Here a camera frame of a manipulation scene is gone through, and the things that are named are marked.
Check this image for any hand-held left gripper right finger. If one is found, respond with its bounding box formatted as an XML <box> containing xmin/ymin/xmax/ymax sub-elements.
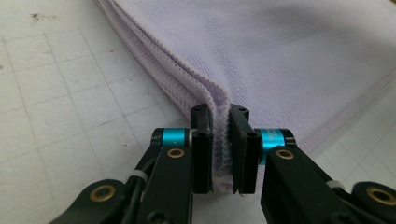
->
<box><xmin>228</xmin><ymin>105</ymin><xmax>296</xmax><ymax>195</ymax></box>

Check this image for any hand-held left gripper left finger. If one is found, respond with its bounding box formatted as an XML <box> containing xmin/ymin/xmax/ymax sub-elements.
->
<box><xmin>150</xmin><ymin>103</ymin><xmax>216</xmax><ymax>194</ymax></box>

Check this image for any lilac printed towel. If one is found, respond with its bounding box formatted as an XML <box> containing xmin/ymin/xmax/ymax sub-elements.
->
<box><xmin>92</xmin><ymin>0</ymin><xmax>396</xmax><ymax>192</ymax></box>

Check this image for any white grid mat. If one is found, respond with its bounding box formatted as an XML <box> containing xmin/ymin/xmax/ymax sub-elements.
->
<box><xmin>0</xmin><ymin>0</ymin><xmax>396</xmax><ymax>224</ymax></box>

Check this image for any thin wire with zip tie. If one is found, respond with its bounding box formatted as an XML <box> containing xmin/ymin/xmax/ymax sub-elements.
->
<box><xmin>120</xmin><ymin>157</ymin><xmax>157</xmax><ymax>224</ymax></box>

